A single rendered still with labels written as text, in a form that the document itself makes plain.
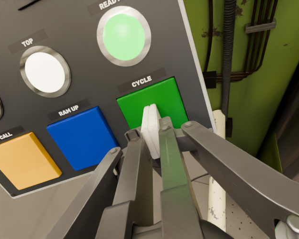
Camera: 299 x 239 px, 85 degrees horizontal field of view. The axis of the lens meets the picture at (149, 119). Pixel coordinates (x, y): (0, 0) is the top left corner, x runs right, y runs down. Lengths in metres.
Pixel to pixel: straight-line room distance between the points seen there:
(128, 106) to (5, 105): 0.16
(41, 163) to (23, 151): 0.03
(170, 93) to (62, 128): 0.14
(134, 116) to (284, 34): 0.40
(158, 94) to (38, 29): 0.15
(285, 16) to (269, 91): 0.22
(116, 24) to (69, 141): 0.15
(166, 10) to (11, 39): 0.17
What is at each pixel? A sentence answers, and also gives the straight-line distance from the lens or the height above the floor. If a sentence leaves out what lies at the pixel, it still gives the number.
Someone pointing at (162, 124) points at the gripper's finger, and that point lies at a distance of 0.15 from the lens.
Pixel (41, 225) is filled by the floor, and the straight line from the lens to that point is 1.74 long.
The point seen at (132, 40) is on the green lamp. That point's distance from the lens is 0.19.
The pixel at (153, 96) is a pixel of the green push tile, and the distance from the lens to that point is 0.20.
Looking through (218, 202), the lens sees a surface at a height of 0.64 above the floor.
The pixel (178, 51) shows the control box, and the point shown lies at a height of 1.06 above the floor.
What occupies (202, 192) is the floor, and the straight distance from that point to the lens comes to 1.19.
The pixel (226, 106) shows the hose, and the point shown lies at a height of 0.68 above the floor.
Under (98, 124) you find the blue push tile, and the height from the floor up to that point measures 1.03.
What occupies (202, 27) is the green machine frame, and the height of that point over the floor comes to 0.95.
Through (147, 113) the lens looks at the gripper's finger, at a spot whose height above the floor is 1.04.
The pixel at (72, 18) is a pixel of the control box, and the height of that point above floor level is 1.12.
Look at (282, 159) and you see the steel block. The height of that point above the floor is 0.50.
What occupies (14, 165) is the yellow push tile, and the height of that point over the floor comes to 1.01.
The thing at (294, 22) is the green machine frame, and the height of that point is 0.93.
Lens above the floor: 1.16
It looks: 49 degrees down
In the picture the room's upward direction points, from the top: 29 degrees counter-clockwise
